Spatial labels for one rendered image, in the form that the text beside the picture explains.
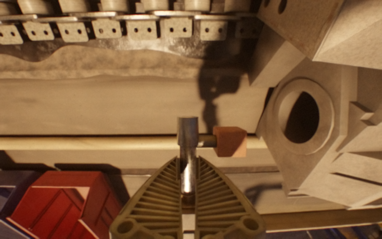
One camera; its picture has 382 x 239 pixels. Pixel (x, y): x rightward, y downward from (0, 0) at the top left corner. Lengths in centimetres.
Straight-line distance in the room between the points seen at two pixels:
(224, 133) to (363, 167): 19
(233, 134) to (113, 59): 28
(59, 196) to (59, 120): 29
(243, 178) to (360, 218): 66
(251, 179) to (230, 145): 41
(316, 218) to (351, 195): 62
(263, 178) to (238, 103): 33
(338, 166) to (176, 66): 30
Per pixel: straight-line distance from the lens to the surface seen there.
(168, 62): 31
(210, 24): 30
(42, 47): 43
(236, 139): 17
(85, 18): 31
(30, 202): 61
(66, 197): 70
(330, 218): 100
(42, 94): 46
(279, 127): 30
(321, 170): 27
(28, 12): 35
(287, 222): 87
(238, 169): 52
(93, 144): 43
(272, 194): 71
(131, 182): 57
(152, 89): 33
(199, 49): 31
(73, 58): 39
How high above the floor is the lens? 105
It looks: 58 degrees down
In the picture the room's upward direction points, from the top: 177 degrees clockwise
